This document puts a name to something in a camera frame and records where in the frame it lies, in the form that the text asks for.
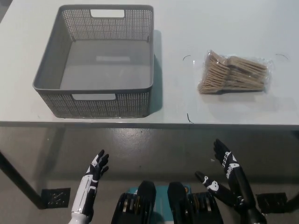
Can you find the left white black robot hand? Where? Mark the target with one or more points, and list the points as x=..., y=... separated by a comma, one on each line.
x=86, y=189

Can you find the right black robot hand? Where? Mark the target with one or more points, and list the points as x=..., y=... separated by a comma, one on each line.
x=236, y=177

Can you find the bag of wooden forks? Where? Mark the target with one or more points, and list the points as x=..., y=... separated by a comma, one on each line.
x=231, y=74

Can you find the black floor tape patch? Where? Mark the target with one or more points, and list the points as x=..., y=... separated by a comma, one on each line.
x=272, y=202
x=56, y=198

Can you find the grey perforated plastic basket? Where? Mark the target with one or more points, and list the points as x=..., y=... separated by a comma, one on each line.
x=98, y=103

